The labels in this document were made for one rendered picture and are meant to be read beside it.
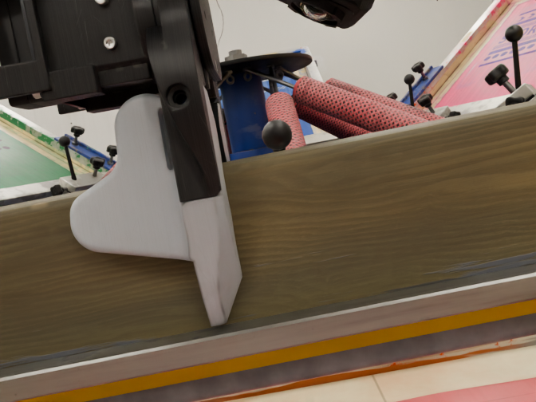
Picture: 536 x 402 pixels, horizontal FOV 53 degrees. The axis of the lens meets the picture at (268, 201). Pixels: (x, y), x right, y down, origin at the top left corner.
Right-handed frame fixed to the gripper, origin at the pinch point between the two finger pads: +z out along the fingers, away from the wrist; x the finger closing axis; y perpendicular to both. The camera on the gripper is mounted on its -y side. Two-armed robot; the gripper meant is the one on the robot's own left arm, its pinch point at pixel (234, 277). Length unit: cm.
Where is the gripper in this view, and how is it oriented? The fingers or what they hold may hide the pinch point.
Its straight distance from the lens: 23.8
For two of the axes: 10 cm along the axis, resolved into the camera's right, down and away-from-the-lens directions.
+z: 1.7, 9.8, 0.9
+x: 0.1, 0.9, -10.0
